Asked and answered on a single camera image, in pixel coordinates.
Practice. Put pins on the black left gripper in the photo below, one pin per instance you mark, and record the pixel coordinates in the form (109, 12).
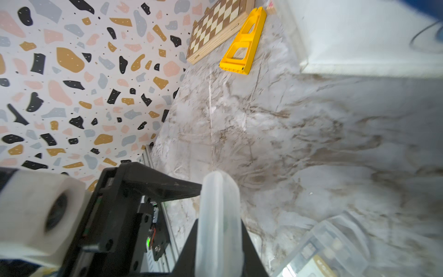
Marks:
(111, 239)

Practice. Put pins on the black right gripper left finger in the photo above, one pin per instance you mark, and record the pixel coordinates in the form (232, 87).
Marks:
(185, 265)

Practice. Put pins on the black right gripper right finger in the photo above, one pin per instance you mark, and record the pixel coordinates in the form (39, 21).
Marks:
(252, 265)

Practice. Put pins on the white label compass case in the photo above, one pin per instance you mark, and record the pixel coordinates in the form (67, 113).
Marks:
(219, 251)

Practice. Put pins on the white Doraemon canvas bag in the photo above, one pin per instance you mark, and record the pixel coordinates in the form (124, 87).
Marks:
(366, 38)

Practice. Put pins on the green label compass case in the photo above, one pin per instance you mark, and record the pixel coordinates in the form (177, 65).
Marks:
(335, 247)

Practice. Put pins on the yellow plastic triangular stand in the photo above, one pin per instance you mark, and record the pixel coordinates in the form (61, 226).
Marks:
(248, 38)

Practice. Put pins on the wooden folding chess board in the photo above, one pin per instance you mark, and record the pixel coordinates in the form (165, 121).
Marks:
(221, 22)

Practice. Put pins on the small pink eraser block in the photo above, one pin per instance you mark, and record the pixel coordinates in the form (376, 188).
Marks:
(270, 7)

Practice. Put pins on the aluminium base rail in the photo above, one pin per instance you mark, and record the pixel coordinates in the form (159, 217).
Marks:
(162, 253)

